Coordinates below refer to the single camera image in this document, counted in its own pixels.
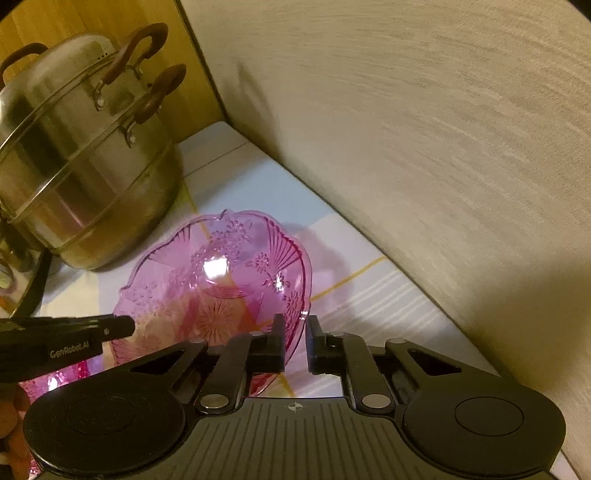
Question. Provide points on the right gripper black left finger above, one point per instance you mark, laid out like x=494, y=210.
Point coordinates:
x=245, y=356

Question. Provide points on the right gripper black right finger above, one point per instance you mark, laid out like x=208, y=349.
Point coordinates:
x=348, y=356

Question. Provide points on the large pink glass dish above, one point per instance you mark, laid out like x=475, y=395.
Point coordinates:
x=37, y=387

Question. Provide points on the left hand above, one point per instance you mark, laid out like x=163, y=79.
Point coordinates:
x=15, y=454

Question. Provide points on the plaid tablecloth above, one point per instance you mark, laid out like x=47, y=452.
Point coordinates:
x=453, y=418

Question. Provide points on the stainless steel kettle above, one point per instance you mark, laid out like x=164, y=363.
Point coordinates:
x=25, y=265

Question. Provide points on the stainless steel steamer pot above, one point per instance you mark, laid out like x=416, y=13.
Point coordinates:
x=87, y=166

